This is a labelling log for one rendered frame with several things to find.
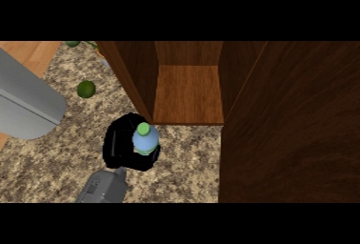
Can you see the blue bottle with green cap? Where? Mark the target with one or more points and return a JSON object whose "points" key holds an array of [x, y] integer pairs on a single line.
{"points": [[145, 139]]}

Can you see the dark green round fruit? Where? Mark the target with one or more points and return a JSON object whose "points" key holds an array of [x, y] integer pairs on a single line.
{"points": [[86, 89]]}

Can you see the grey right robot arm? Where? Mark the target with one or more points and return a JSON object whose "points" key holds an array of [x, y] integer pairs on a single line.
{"points": [[104, 188]]}

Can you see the small green round vegetable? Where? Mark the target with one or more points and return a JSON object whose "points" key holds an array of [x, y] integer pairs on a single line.
{"points": [[73, 43]]}

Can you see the brown wooden cabinet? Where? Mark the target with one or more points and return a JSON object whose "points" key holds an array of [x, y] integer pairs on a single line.
{"points": [[188, 92]]}

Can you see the dark brown cabinet door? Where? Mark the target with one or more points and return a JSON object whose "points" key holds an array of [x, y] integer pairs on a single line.
{"points": [[291, 127]]}

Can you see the green leafy vegetable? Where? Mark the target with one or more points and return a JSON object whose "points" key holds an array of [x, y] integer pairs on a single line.
{"points": [[94, 44]]}

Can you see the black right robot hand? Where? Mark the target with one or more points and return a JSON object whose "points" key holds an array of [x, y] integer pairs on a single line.
{"points": [[119, 143]]}

